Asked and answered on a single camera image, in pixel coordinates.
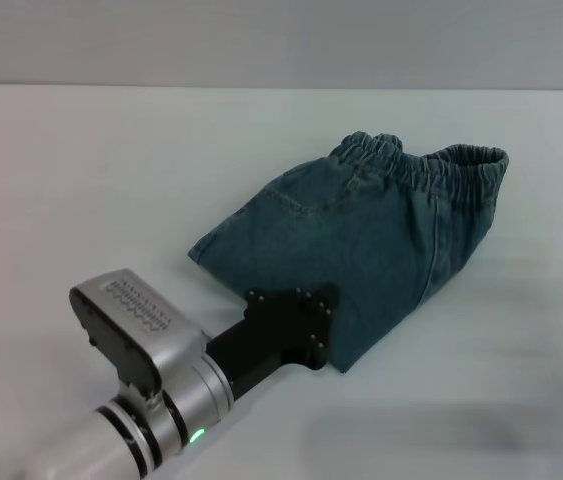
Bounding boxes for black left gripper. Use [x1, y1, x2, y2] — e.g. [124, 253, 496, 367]
[205, 281, 341, 392]

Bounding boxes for blue denim shorts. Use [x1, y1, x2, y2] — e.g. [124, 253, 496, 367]
[188, 130, 511, 375]

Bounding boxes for silver left camera bracket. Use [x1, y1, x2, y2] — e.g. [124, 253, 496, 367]
[119, 382, 165, 409]

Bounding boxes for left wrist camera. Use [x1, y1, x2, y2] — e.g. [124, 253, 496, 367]
[69, 268, 208, 402]

